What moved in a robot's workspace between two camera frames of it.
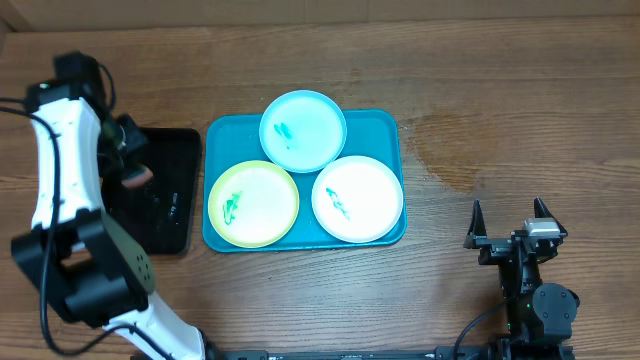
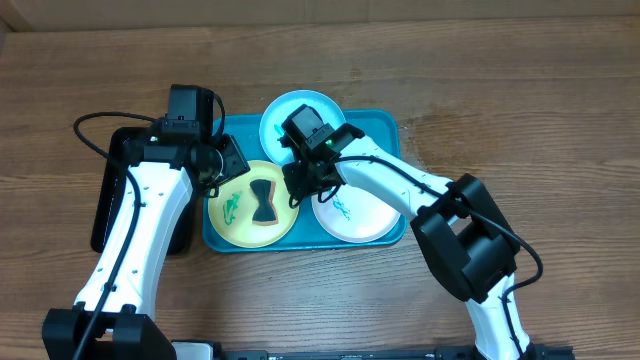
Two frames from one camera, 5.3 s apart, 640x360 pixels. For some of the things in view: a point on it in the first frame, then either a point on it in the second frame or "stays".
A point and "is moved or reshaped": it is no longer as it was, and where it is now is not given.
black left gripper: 133,135 → 236,162
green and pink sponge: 137,177 is moved or reshaped
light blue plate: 303,131 stays
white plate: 357,199 stays
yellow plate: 253,204 stays
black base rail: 441,352 stays
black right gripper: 489,249 → 294,177
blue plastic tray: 231,139 stays
